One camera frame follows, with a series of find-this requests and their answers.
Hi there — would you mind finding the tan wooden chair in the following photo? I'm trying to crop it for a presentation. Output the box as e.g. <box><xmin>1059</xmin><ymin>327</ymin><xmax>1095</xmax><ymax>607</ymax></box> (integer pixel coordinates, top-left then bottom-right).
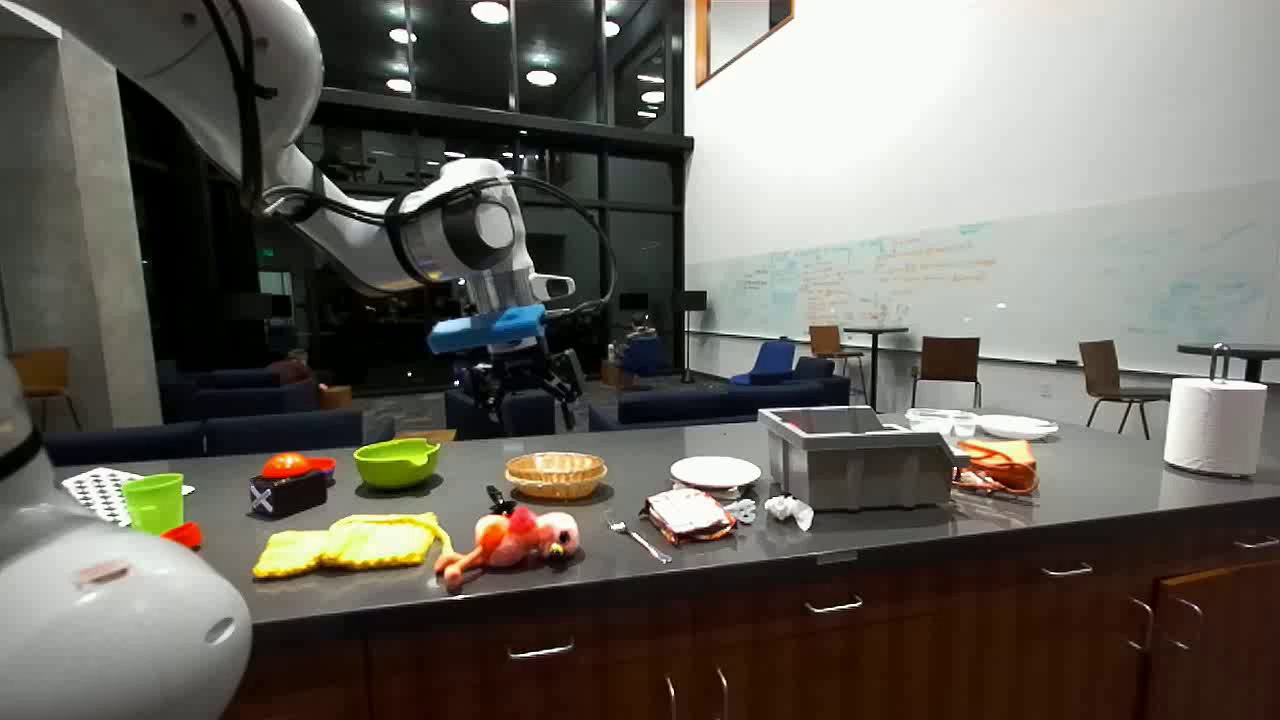
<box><xmin>8</xmin><ymin>348</ymin><xmax>81</xmax><ymax>431</ymax></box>

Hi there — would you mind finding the large yellow knitted cloth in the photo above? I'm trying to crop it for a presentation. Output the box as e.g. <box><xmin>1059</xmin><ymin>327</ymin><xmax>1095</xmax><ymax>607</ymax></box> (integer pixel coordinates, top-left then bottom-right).
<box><xmin>318</xmin><ymin>508</ymin><xmax>461</xmax><ymax>576</ymax></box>

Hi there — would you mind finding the red plastic bowl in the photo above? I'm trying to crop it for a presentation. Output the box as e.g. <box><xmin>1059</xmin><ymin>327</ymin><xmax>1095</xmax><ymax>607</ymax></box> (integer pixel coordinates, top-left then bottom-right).
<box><xmin>255</xmin><ymin>450</ymin><xmax>342</xmax><ymax>488</ymax></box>

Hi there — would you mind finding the grey metal bin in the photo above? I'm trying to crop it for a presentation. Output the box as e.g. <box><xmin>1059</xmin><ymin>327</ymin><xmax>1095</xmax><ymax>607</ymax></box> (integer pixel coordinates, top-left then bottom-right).
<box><xmin>756</xmin><ymin>398</ymin><xmax>961</xmax><ymax>514</ymax></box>

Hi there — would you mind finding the clear plastic container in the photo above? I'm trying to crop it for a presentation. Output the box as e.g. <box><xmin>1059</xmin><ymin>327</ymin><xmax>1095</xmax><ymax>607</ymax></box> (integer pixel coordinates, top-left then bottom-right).
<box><xmin>902</xmin><ymin>405</ymin><xmax>986</xmax><ymax>438</ymax></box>

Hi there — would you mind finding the dark blue long sofa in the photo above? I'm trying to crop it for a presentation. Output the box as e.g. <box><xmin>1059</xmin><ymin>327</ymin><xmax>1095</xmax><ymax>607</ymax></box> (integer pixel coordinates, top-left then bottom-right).
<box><xmin>617</xmin><ymin>371</ymin><xmax>858</xmax><ymax>426</ymax></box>

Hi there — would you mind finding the rubber chicken toy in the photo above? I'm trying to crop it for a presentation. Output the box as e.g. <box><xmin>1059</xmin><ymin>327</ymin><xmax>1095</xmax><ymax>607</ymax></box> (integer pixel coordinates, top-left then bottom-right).
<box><xmin>434</xmin><ymin>501</ymin><xmax>585</xmax><ymax>596</ymax></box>

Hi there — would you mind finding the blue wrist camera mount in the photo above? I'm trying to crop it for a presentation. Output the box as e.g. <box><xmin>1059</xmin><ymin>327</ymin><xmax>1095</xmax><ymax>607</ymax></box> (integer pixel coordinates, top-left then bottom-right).
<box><xmin>430</xmin><ymin>301</ymin><xmax>552</xmax><ymax>360</ymax></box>

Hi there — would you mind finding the round black table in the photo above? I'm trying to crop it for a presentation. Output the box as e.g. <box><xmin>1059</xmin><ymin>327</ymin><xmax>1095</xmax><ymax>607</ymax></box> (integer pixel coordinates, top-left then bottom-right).
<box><xmin>840</xmin><ymin>318</ymin><xmax>912</xmax><ymax>409</ymax></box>

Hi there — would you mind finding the orange bread bag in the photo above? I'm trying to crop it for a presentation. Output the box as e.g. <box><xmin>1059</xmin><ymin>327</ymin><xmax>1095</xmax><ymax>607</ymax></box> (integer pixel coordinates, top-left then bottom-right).
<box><xmin>954</xmin><ymin>435</ymin><xmax>1039</xmax><ymax>503</ymax></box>

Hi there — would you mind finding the wrapped sandwich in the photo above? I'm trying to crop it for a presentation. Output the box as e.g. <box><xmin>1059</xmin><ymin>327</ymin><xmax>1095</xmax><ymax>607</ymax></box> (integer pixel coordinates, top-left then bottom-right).
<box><xmin>641</xmin><ymin>483</ymin><xmax>742</xmax><ymax>547</ymax></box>

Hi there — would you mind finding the orange ball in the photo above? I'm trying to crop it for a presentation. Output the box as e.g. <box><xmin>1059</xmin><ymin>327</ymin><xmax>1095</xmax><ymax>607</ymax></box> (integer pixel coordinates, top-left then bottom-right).
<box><xmin>262</xmin><ymin>449</ymin><xmax>320</xmax><ymax>483</ymax></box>

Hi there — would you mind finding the small yellow knitted square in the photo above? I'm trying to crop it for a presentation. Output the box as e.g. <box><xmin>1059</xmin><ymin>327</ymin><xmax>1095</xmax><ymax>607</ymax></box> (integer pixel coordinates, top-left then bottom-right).
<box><xmin>250</xmin><ymin>527</ymin><xmax>331</xmax><ymax>582</ymax></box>

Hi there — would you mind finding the brown wooden cabinet door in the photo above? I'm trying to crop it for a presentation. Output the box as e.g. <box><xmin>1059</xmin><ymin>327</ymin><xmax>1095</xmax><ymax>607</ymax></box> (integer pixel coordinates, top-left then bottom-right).
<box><xmin>970</xmin><ymin>582</ymin><xmax>1151</xmax><ymax>720</ymax></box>
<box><xmin>693</xmin><ymin>625</ymin><xmax>973</xmax><ymax>720</ymax></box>
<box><xmin>375</xmin><ymin>660</ymin><xmax>697</xmax><ymax>720</ymax></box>
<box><xmin>1151</xmin><ymin>557</ymin><xmax>1280</xmax><ymax>720</ymax></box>

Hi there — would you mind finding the green plastic cup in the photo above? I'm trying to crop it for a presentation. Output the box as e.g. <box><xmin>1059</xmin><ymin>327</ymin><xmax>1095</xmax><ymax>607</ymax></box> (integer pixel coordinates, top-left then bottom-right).
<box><xmin>115</xmin><ymin>468</ymin><xmax>193</xmax><ymax>538</ymax></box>

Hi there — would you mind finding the white crumpled wrapper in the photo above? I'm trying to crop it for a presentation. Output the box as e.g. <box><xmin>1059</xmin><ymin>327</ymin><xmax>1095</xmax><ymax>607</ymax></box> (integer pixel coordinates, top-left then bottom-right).
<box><xmin>760</xmin><ymin>491</ymin><xmax>815</xmax><ymax>537</ymax></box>

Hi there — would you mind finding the black rectangular table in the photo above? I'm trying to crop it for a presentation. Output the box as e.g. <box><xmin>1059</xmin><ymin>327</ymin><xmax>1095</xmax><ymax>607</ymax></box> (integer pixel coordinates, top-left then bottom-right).
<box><xmin>1175</xmin><ymin>341</ymin><xmax>1280</xmax><ymax>388</ymax></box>

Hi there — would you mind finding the black-white patterned paper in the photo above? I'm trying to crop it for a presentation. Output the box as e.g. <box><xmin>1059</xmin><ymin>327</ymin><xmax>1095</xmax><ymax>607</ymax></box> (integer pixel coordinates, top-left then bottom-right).
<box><xmin>58</xmin><ymin>464</ymin><xmax>195</xmax><ymax>530</ymax></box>

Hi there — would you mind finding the white paper towel roll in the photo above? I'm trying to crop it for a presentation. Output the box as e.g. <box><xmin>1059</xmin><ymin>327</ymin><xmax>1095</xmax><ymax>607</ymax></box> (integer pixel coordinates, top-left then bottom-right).
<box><xmin>1159</xmin><ymin>374</ymin><xmax>1273</xmax><ymax>479</ymax></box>

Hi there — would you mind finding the wall whiteboard with writing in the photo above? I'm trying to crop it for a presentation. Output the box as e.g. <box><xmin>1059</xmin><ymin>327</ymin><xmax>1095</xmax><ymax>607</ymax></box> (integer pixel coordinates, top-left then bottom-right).
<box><xmin>693</xmin><ymin>179</ymin><xmax>1280</xmax><ymax>378</ymax></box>

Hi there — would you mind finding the wood-framed high window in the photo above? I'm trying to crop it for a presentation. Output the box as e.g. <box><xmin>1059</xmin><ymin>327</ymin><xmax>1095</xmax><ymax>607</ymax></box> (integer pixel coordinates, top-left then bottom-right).
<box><xmin>693</xmin><ymin>0</ymin><xmax>800</xmax><ymax>87</ymax></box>

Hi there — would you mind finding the black box with white X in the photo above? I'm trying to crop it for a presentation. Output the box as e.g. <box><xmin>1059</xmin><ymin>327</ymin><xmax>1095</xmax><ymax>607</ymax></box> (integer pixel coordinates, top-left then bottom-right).
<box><xmin>250</xmin><ymin>473</ymin><xmax>331</xmax><ymax>521</ymax></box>

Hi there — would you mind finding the brown chair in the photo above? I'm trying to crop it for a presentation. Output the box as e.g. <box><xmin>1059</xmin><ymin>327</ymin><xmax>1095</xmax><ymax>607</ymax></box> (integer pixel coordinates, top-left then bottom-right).
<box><xmin>805</xmin><ymin>318</ymin><xmax>853</xmax><ymax>367</ymax></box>
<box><xmin>1078</xmin><ymin>334</ymin><xmax>1171</xmax><ymax>438</ymax></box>
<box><xmin>912</xmin><ymin>330</ymin><xmax>990</xmax><ymax>409</ymax></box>

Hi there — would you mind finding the blue armchair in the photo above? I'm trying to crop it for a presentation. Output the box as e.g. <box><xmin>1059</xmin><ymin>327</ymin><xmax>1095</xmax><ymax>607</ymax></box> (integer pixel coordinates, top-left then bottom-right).
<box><xmin>747</xmin><ymin>334</ymin><xmax>805</xmax><ymax>388</ymax></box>

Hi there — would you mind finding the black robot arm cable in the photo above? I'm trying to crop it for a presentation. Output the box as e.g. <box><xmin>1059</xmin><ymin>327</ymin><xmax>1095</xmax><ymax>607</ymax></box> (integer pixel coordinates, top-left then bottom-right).
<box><xmin>517</xmin><ymin>173</ymin><xmax>625</xmax><ymax>325</ymax></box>

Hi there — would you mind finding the white plate stack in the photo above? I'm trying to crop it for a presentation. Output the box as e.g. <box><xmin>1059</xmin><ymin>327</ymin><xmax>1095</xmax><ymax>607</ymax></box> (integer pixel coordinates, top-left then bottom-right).
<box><xmin>973</xmin><ymin>411</ymin><xmax>1059</xmax><ymax>442</ymax></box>

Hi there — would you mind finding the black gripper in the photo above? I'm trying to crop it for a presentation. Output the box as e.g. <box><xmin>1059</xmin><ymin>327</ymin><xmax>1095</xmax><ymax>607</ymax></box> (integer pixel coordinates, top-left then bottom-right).
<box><xmin>464</xmin><ymin>330</ymin><xmax>593</xmax><ymax>438</ymax></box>

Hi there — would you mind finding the lime green bowl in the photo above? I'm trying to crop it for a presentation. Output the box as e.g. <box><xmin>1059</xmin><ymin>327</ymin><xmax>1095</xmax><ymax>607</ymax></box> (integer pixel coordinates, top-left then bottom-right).
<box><xmin>354</xmin><ymin>435</ymin><xmax>445</xmax><ymax>491</ymax></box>

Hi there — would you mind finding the metal fork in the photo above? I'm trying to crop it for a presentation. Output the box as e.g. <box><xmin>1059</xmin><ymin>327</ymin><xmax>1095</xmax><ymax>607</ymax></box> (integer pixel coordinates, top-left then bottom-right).
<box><xmin>609</xmin><ymin>514</ymin><xmax>673</xmax><ymax>567</ymax></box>

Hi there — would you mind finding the wicker basket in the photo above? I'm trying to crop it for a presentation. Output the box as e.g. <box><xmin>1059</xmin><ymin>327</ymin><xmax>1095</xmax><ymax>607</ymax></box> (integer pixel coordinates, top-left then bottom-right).
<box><xmin>501</xmin><ymin>449</ymin><xmax>614</xmax><ymax>503</ymax></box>

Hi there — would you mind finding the brown wooden drawer front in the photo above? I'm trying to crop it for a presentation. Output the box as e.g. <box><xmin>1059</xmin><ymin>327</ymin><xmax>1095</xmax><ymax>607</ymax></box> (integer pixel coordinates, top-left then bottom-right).
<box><xmin>684</xmin><ymin>564</ymin><xmax>970</xmax><ymax>660</ymax></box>
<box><xmin>965</xmin><ymin>537</ymin><xmax>1156</xmax><ymax>612</ymax></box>
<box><xmin>1151</xmin><ymin>514</ymin><xmax>1280</xmax><ymax>576</ymax></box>
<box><xmin>375</xmin><ymin>600</ymin><xmax>688</xmax><ymax>693</ymax></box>

